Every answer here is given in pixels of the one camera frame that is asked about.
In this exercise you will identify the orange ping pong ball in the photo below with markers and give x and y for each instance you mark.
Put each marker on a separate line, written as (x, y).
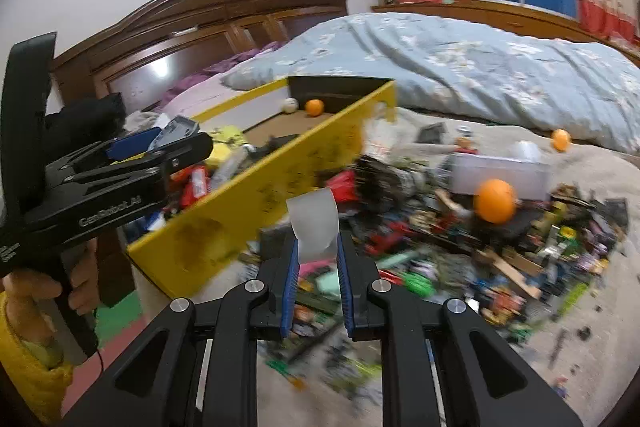
(495, 201)
(561, 139)
(314, 107)

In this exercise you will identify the pile of toy bricks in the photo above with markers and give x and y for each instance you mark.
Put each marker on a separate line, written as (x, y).
(450, 257)

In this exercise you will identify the dark wooden headboard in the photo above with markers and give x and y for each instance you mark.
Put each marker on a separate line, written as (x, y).
(200, 27)

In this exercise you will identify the red plastic toy piece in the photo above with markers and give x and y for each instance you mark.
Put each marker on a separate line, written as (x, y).
(342, 184)

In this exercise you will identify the smoky grey plastic tray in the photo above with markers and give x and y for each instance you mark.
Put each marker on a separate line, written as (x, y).
(430, 134)

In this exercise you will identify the red snack packet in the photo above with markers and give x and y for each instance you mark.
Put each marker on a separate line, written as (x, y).
(195, 184)

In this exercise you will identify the red toy stick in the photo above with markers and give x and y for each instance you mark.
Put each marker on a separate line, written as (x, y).
(465, 150)

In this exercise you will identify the person's left hand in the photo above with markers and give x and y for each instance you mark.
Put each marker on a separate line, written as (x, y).
(27, 294)

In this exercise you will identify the blue floral quilt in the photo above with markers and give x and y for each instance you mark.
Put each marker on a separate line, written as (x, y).
(475, 67)

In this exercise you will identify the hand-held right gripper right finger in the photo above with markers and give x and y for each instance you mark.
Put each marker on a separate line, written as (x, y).
(345, 287)

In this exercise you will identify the small wooden block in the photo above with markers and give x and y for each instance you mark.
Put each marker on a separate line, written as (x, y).
(464, 140)

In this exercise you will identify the yellow cardboard box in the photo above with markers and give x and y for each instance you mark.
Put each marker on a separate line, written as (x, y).
(280, 187)

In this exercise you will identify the white feather shuttlecock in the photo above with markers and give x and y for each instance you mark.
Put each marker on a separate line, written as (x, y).
(382, 127)

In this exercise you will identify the purple pillow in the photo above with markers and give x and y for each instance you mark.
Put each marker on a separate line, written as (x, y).
(220, 67)

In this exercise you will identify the yellow plush toy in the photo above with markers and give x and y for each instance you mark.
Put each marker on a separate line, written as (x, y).
(227, 142)

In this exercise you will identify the clear plastic storage box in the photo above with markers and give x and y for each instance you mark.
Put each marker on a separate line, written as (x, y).
(500, 177)

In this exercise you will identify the grey blue toy piece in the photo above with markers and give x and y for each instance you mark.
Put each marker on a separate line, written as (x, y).
(172, 129)

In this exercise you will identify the person's left forearm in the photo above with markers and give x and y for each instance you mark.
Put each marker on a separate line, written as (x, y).
(25, 382)

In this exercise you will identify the dark feather shuttlecock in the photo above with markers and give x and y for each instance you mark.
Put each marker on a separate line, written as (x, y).
(385, 177)

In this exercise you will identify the green foam floor mat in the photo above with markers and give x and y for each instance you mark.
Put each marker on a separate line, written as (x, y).
(120, 312)

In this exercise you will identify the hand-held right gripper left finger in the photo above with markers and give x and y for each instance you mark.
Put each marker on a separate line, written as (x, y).
(290, 287)

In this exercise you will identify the white ping pong ball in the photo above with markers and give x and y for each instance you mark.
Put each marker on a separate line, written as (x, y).
(290, 105)

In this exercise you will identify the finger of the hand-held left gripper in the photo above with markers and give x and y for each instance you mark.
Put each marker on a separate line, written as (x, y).
(132, 143)
(190, 149)

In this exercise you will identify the pink bed sheet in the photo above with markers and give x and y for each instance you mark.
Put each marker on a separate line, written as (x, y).
(195, 99)

